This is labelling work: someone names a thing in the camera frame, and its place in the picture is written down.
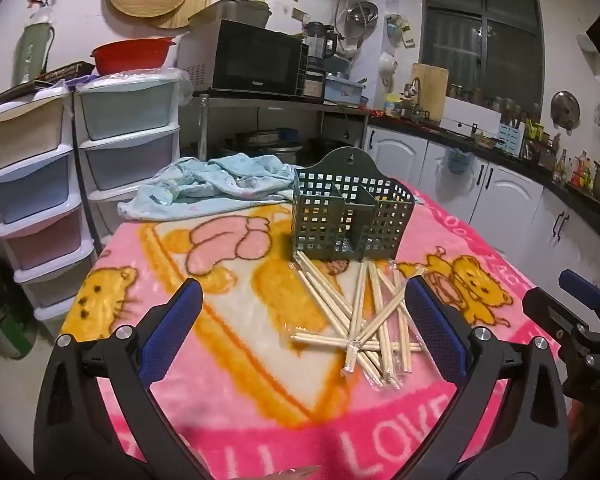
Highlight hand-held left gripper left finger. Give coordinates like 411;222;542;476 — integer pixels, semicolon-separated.
32;277;216;480

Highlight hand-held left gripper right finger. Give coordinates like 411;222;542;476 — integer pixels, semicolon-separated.
404;275;572;480

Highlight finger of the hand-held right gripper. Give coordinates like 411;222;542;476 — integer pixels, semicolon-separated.
521;286;597;357
559;268;600;322

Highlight bunch of chopsticks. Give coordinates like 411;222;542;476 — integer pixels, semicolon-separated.
287;250;428;391

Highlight grey perforated utensil basket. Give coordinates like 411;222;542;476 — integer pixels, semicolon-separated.
291;146;414;263

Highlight person's left hand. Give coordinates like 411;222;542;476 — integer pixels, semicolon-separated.
267;465;326;480

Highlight pink printed bear blanket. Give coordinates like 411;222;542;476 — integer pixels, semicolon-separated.
60;187;566;480

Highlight black kitchen countertop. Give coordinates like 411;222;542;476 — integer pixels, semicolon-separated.
367;110;600;233

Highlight cluster of sauce bottles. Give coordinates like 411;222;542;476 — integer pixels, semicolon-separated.
552;147;595;191

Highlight white kitchen cabinets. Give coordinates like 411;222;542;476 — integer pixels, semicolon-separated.
362;125;600;321

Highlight light blue printed cloth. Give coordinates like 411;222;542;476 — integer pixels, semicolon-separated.
117;156;306;221

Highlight blue knife block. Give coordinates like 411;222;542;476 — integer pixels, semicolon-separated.
497;122;526;157

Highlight dark green bin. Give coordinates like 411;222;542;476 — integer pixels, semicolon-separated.
0;257;38;361

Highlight blue hanging basket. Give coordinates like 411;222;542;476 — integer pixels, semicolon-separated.
442;149;476;176

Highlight hanging steel pot lid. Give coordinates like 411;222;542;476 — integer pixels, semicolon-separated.
550;91;581;135

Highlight row of glass jars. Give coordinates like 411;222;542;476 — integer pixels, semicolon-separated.
445;82;543;118

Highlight white box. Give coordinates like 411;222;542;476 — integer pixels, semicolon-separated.
440;97;501;135

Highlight wide steel cooking pot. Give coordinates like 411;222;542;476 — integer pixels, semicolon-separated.
219;130;303;166

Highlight drawer tower with green drawer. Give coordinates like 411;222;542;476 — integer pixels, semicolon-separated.
72;72;183;241

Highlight dark framed window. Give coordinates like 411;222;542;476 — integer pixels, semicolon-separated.
420;0;545;111

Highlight wooden cutting board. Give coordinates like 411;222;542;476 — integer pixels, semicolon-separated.
411;62;449;126

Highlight metal faucet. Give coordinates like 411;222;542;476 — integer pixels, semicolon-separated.
404;77;423;113

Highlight drawer tower with cream drawer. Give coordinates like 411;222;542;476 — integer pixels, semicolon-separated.
0;87;98;326

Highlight metal shelf table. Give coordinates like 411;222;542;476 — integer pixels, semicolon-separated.
192;92;371;166

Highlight light blue plastic box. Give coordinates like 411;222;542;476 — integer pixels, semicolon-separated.
325;76;368;106

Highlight white hanging kettle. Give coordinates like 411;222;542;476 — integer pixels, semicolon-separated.
378;52;399;86

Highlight red plastic basin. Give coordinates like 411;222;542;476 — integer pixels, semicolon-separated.
90;37;177;77

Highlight dark flat tray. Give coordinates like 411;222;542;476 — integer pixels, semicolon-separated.
0;61;96;103

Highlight black microwave oven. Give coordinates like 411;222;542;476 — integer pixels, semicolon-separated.
177;19;311;97

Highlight hanging packets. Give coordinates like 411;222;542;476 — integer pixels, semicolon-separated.
386;14;415;51

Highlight grey-green bottle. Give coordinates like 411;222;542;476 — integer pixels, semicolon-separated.
14;7;56;86

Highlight black blender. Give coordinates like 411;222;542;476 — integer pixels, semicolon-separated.
302;21;338;63

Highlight grey lidded container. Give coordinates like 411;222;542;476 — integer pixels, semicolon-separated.
187;0;272;31

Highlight hanging steel bowls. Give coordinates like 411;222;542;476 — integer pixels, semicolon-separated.
345;1;380;28

